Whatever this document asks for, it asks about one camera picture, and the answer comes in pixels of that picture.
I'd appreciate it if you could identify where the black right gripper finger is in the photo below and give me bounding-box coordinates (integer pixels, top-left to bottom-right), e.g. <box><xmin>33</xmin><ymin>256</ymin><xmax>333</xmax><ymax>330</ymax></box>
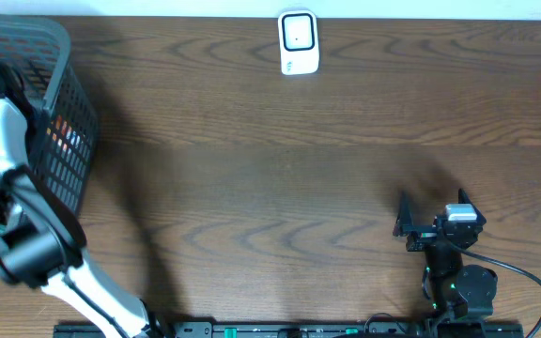
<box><xmin>393</xmin><ymin>192</ymin><xmax>413</xmax><ymax>237</ymax></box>
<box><xmin>457</xmin><ymin>188</ymin><xmax>472</xmax><ymax>205</ymax></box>

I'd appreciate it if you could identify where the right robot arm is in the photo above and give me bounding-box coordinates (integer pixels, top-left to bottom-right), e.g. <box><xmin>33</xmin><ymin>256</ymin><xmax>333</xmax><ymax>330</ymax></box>
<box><xmin>393</xmin><ymin>189</ymin><xmax>498</xmax><ymax>320</ymax></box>

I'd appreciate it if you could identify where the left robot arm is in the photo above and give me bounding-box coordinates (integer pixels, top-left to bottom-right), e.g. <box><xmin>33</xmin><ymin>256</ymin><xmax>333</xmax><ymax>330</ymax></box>
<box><xmin>0</xmin><ymin>62</ymin><xmax>161</xmax><ymax>337</ymax></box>

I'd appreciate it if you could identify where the white barcode scanner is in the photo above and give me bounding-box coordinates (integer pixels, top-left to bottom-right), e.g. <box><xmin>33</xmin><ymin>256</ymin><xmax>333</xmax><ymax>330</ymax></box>
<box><xmin>277</xmin><ymin>10</ymin><xmax>320</xmax><ymax>76</ymax></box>

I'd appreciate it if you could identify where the grey plastic mesh basket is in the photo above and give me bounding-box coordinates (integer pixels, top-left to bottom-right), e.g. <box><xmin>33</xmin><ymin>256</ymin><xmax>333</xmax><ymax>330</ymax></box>
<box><xmin>0</xmin><ymin>12</ymin><xmax>100</xmax><ymax>273</ymax></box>

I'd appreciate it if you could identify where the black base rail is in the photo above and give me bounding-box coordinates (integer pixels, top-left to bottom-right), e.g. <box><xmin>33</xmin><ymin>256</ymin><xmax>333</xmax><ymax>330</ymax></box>
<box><xmin>54</xmin><ymin>319</ymin><xmax>525</xmax><ymax>338</ymax></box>

